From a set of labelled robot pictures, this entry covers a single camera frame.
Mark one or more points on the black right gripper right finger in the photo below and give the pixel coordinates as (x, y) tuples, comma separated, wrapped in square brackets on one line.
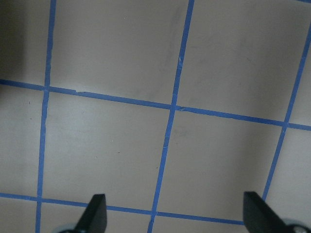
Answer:
[(258, 217)]

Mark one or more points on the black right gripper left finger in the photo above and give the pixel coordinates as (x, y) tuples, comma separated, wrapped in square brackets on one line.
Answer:
[(94, 218)]

